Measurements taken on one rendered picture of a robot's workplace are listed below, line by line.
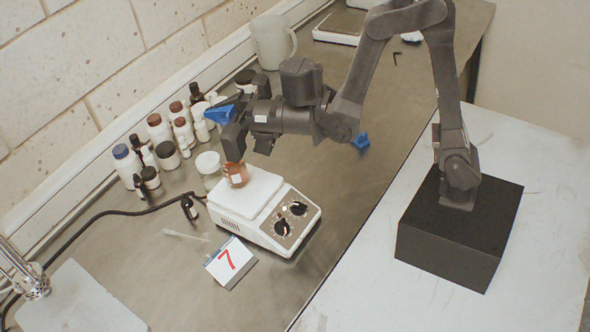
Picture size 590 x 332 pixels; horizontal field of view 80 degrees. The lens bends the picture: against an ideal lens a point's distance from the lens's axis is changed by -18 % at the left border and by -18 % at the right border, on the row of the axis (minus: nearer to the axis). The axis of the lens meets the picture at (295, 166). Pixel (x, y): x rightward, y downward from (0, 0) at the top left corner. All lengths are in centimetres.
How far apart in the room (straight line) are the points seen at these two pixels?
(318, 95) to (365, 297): 37
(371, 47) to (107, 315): 70
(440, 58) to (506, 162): 50
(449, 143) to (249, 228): 41
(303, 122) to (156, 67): 63
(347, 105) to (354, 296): 35
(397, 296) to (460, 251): 15
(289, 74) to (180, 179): 51
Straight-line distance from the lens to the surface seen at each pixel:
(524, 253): 89
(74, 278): 99
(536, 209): 98
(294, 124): 69
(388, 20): 58
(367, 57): 62
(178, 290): 86
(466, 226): 75
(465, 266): 76
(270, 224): 82
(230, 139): 67
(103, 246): 101
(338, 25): 151
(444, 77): 63
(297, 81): 65
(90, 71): 109
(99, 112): 113
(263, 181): 86
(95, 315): 90
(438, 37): 59
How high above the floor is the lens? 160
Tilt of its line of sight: 44 degrees down
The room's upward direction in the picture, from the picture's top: 10 degrees counter-clockwise
